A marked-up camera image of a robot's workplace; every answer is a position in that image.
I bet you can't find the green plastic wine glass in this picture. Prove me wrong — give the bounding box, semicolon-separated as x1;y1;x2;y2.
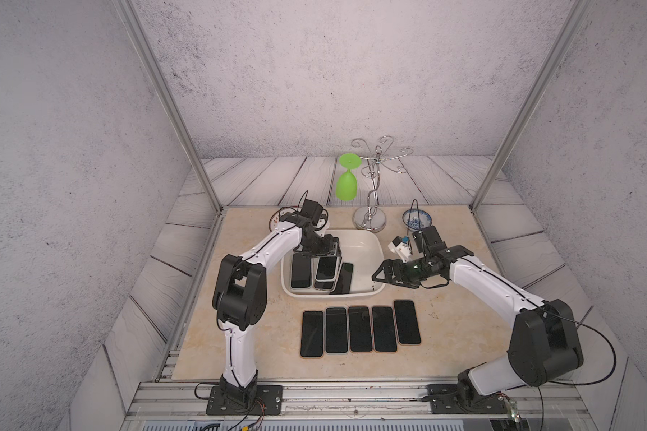
335;153;361;202

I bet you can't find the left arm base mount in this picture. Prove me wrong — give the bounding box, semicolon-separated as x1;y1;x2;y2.
206;384;283;417

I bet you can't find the blue white porcelain bowl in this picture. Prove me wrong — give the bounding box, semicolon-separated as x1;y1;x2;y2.
402;208;432;232

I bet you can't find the pink case phone leftmost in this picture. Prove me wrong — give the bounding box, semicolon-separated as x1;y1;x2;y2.
330;262;354;295

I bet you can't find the metal glass rack stand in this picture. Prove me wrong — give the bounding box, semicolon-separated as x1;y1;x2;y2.
350;135;413;233

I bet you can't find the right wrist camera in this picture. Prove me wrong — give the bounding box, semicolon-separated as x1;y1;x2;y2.
388;236;413;263

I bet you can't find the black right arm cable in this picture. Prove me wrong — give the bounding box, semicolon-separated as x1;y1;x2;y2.
538;306;618;431

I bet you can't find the blue purple case phone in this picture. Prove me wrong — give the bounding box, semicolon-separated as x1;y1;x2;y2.
315;256;341;282

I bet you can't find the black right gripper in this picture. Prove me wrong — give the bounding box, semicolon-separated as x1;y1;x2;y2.
370;258;431;288

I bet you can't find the pale pink case phone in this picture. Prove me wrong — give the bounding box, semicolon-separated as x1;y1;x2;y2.
394;300;422;345

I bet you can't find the white plastic storage box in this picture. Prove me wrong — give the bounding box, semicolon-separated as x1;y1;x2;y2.
280;229;385;300

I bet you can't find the black phone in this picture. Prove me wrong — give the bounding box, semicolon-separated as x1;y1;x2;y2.
300;311;325;358

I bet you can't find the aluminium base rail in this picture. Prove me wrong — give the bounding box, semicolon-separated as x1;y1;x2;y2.
121;378;596;430

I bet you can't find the light green case phone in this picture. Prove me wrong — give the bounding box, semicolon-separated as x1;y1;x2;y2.
325;307;349;354

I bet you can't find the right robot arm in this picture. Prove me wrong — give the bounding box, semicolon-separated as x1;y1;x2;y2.
371;226;584;411

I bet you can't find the pink case phone front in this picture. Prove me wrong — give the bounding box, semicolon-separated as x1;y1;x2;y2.
372;306;397;353

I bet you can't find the mint green case phone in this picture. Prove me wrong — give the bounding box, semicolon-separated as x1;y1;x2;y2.
290;252;312;289

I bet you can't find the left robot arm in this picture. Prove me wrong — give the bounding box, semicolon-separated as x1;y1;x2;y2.
212;199;341;400

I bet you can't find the pink case phone behind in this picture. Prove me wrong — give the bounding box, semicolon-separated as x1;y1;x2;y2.
348;306;373;353

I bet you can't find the orange patterned round plate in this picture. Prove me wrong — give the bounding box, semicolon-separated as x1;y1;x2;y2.
269;206;330;235

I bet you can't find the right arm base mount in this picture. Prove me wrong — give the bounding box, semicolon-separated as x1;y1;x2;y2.
420;383;510;415

